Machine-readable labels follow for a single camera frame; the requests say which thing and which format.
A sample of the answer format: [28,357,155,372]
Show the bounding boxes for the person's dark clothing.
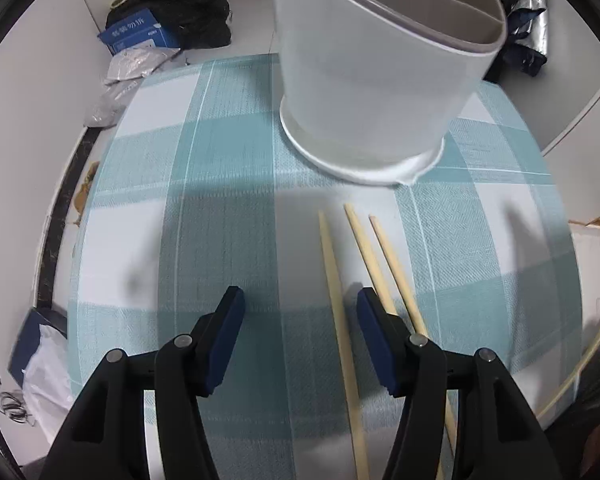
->
[545,355,600,480]

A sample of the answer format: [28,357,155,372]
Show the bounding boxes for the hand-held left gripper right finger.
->
[356,287,563,480]

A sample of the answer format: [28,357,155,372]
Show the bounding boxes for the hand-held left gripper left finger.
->
[39,286,246,480]

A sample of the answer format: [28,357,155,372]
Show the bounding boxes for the blue cardboard box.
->
[97,6,182,57]

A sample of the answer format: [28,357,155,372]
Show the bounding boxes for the silver folding umbrella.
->
[500,0,551,77]

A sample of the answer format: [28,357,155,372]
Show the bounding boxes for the white plastic bag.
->
[22,322,73,448]

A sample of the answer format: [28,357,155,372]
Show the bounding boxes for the thin tangled cables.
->
[0,391,36,426]

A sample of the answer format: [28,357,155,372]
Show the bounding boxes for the white utensil holder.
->
[262,0,509,187]

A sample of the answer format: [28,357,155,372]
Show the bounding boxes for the cream cable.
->
[535,300,600,421]

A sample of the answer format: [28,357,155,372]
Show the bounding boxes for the light bamboo chopstick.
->
[369,215,458,453]
[318,211,370,480]
[343,203,445,480]

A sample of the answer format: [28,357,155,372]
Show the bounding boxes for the black bag with beige cloth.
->
[105,0,232,51]

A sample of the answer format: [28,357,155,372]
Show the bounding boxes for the grey plastic parcel bag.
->
[83,77,143,128]
[104,46,181,86]

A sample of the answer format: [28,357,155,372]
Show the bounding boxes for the teal checked tablecloth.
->
[67,55,583,480]

